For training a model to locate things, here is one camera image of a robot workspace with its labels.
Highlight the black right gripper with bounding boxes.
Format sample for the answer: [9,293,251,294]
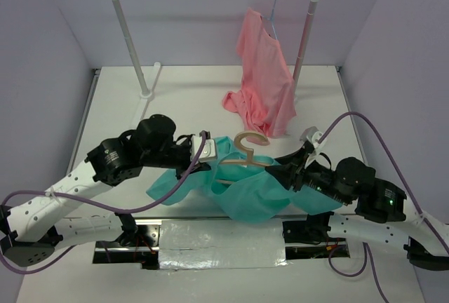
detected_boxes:
[262,144,349,203]

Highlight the tan wooden hanger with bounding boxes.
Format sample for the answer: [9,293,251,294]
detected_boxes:
[212,130,276,189]

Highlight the teal t shirt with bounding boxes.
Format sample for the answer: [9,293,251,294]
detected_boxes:
[163,136,342,224]

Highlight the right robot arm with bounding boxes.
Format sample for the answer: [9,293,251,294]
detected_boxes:
[265,155,448,271]

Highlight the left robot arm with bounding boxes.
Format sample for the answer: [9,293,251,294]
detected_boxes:
[1,114,313,274]

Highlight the pink t shirt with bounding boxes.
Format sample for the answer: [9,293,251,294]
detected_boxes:
[222,8,296,138]

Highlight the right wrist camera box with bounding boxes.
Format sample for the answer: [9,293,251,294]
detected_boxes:
[300,126,327,156]

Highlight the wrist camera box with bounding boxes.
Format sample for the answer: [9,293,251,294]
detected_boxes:
[190,131,218,163]
[300,126,327,156]

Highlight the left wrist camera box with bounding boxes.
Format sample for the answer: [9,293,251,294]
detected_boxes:
[190,131,218,163]

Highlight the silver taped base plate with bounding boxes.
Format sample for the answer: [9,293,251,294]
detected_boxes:
[93,215,351,271]

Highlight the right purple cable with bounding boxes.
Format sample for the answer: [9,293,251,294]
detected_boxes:
[317,112,449,303]

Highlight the blue wire hanger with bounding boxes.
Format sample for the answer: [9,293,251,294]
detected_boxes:
[262,0,278,40]

